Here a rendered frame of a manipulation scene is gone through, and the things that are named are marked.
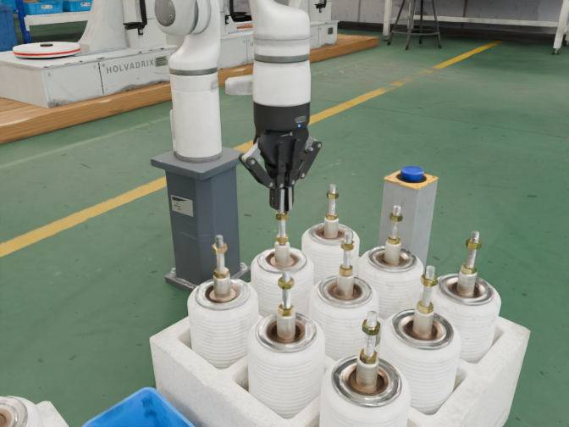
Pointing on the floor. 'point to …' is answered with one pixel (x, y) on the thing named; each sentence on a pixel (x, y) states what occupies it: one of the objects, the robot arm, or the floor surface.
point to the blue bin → (141, 413)
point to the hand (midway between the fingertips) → (281, 197)
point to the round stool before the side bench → (416, 29)
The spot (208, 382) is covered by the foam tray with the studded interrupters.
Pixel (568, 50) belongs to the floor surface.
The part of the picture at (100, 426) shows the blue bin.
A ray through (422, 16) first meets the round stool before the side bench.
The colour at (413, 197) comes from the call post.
